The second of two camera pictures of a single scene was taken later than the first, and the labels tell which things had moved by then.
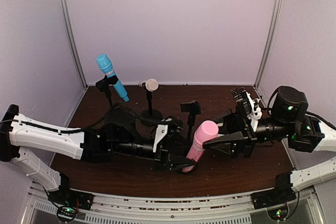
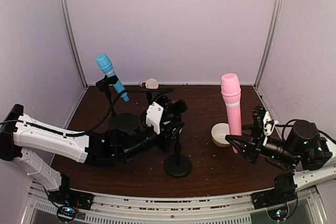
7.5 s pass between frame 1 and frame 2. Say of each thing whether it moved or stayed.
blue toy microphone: stayed
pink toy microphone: moved
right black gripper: moved
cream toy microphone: stayed
